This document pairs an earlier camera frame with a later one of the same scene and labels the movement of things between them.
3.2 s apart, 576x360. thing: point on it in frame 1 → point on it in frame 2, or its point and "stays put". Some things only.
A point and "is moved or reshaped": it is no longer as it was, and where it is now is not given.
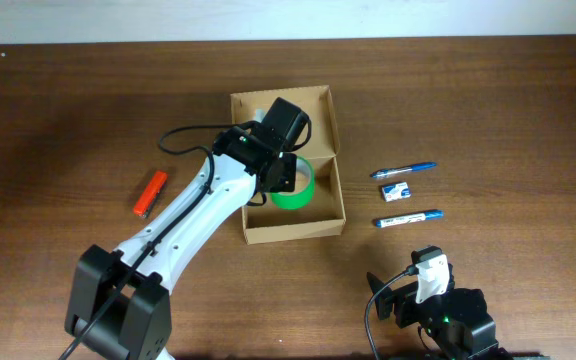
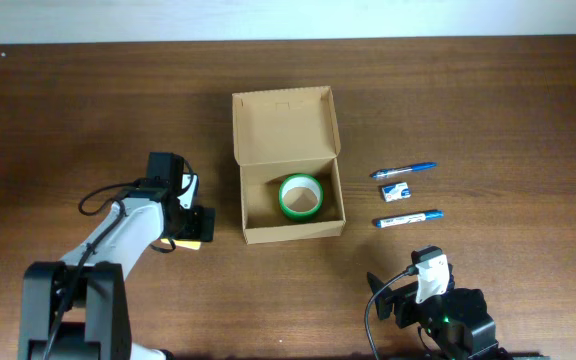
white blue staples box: x=395 y=191 stays put
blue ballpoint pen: x=395 y=170 stays put
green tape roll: x=294 y=200 is moved or reshaped
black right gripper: x=401 y=304 stays put
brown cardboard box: x=325 y=215 stays put
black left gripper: x=282 y=173 → x=203 y=223
